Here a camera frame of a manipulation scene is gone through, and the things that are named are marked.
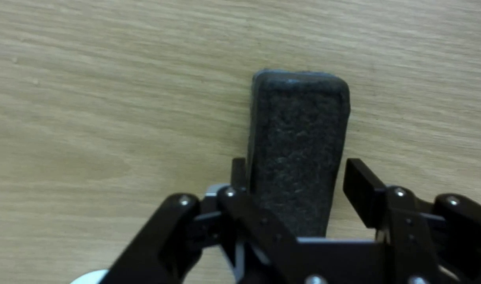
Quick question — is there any black felt duster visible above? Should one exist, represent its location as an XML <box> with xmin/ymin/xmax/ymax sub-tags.
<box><xmin>246</xmin><ymin>67</ymin><xmax>351</xmax><ymax>238</ymax></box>

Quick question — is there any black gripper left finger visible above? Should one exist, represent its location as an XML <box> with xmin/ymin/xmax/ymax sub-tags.
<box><xmin>104</xmin><ymin>156</ymin><xmax>304</xmax><ymax>284</ymax></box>

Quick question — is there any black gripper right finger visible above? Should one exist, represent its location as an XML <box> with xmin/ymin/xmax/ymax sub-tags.
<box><xmin>342</xmin><ymin>156</ymin><xmax>481</xmax><ymax>284</ymax></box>

